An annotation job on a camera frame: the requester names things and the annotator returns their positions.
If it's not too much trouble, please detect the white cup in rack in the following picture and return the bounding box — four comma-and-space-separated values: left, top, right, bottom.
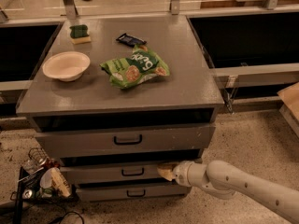
39, 167, 59, 189

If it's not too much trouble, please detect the grey top drawer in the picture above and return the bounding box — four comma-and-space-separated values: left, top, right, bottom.
36, 124, 215, 158

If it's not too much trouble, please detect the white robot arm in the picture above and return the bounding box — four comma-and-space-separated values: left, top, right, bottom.
157, 161, 299, 224

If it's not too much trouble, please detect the white bowl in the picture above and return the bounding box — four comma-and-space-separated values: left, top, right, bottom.
42, 51, 91, 82

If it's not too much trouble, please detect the grey drawer cabinet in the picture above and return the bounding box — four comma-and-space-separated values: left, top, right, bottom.
16, 14, 225, 173

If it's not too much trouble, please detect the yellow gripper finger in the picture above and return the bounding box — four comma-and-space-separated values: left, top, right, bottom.
157, 162, 178, 181

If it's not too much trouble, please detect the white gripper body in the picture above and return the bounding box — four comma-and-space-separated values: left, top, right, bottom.
173, 161, 195, 187

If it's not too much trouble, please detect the dark blue snack wrapper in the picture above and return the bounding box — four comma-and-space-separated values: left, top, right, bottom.
117, 33, 146, 47

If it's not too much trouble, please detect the cardboard box at right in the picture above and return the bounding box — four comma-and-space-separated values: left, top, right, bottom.
278, 82, 299, 137

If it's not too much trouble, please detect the green yellow sponge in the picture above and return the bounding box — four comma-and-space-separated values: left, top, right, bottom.
70, 24, 91, 44

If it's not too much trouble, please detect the green chip bag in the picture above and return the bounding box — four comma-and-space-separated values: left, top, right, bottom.
100, 45, 170, 90

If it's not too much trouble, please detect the grey drawer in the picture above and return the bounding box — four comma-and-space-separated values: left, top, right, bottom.
76, 178, 191, 202
36, 124, 215, 158
61, 160, 181, 186

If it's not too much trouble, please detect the grey bottom drawer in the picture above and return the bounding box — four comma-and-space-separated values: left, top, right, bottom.
76, 178, 191, 202

